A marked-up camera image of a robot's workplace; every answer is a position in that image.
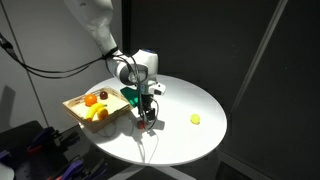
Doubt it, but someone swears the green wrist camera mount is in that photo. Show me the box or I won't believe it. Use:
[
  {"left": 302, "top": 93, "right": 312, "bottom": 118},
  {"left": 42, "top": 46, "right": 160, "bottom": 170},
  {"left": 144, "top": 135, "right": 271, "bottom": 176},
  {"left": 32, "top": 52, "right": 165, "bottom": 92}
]
[{"left": 120, "top": 87, "right": 140, "bottom": 107}]

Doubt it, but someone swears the yellow banana toy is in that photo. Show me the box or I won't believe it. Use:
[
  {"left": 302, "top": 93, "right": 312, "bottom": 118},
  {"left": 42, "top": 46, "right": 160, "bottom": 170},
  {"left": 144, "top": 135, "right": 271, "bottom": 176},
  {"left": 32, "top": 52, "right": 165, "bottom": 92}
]
[{"left": 86, "top": 103, "right": 106, "bottom": 121}]

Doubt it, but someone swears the yellow-orange peach toy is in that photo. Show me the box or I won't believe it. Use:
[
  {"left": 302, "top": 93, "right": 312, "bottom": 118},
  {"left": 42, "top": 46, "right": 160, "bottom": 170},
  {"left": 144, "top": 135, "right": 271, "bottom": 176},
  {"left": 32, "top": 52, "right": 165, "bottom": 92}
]
[{"left": 97, "top": 107, "right": 109, "bottom": 120}]

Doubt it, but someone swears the black purple clamp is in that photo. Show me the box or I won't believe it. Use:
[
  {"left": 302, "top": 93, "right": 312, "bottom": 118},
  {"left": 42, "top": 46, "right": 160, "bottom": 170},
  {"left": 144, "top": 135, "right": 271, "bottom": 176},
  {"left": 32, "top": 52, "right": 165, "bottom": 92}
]
[{"left": 46, "top": 158, "right": 108, "bottom": 180}]

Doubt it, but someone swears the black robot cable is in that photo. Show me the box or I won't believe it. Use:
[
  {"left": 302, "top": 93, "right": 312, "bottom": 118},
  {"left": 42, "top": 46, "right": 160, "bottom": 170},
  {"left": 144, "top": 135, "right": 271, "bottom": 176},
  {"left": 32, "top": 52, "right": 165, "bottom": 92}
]
[{"left": 0, "top": 33, "right": 111, "bottom": 80}]

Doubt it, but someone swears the round white table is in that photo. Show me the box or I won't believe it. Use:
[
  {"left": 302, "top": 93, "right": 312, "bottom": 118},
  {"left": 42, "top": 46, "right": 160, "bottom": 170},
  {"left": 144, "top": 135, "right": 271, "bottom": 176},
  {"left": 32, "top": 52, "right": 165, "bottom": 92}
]
[{"left": 82, "top": 75, "right": 227, "bottom": 166}]

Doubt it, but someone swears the wooden tray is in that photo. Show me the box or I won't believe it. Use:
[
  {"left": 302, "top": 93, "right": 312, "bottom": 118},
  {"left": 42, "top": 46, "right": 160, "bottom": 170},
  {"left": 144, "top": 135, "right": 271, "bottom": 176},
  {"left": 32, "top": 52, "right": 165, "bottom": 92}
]
[{"left": 63, "top": 87, "right": 131, "bottom": 133}]

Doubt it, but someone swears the black perforated breadboard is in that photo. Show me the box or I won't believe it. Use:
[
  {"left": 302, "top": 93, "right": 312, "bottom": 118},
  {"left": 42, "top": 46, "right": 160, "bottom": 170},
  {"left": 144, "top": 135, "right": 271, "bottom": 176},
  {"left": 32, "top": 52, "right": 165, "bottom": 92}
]
[{"left": 16, "top": 156, "right": 68, "bottom": 180}]

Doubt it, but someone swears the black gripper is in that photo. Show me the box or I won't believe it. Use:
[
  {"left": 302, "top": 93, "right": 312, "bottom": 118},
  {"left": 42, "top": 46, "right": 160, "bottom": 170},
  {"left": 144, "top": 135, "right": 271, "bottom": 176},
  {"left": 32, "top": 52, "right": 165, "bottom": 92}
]
[{"left": 138, "top": 94, "right": 156, "bottom": 121}]

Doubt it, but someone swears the red strawberry toy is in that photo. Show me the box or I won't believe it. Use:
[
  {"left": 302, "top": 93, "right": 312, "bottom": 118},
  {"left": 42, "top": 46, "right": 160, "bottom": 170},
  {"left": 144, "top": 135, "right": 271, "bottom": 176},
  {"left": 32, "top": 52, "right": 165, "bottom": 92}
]
[{"left": 137, "top": 121, "right": 146, "bottom": 129}]

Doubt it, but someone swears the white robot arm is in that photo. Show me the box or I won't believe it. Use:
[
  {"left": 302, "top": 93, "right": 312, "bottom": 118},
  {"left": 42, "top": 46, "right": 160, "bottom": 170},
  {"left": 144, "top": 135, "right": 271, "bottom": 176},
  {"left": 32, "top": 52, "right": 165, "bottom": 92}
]
[{"left": 64, "top": 0, "right": 166, "bottom": 122}]

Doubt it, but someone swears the dark red plum toy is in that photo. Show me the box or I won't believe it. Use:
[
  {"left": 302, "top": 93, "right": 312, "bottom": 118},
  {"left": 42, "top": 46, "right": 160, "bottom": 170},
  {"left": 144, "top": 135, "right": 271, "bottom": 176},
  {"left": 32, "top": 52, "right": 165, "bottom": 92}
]
[{"left": 99, "top": 91, "right": 109, "bottom": 100}]

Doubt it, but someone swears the orange toy fruit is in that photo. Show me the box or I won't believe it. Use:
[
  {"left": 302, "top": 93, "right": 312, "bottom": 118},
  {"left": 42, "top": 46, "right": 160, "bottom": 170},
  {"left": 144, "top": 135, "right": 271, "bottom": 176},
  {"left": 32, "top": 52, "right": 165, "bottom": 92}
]
[{"left": 84, "top": 94, "right": 97, "bottom": 107}]

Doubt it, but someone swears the purple orange clamp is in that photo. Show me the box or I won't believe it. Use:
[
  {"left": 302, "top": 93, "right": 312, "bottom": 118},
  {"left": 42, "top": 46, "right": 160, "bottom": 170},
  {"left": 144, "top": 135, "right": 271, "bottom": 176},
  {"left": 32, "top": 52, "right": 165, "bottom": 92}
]
[{"left": 26, "top": 127, "right": 59, "bottom": 155}]

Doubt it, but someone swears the yellow lemon toy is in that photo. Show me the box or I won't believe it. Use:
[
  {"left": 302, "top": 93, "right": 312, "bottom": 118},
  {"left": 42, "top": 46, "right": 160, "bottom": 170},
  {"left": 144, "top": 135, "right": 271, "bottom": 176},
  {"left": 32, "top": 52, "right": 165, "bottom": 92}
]
[{"left": 190, "top": 114, "right": 200, "bottom": 125}]

